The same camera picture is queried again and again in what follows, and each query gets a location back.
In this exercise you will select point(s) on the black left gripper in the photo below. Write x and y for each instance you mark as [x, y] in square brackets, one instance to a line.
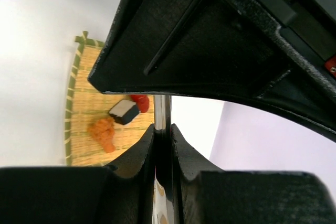
[274, 55]

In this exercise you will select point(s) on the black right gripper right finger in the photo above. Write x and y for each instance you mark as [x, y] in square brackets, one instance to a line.
[204, 193]

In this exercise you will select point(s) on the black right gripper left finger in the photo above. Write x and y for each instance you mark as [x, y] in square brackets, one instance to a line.
[118, 192]

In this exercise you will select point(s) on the metal tongs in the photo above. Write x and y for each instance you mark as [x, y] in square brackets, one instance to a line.
[163, 149]

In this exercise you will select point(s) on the black white rice block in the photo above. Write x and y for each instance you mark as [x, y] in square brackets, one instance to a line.
[124, 111]

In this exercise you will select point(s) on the red sausage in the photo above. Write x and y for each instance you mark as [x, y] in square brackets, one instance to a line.
[142, 101]

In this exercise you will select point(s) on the woven bamboo tray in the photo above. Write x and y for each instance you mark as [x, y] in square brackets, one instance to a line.
[85, 106]

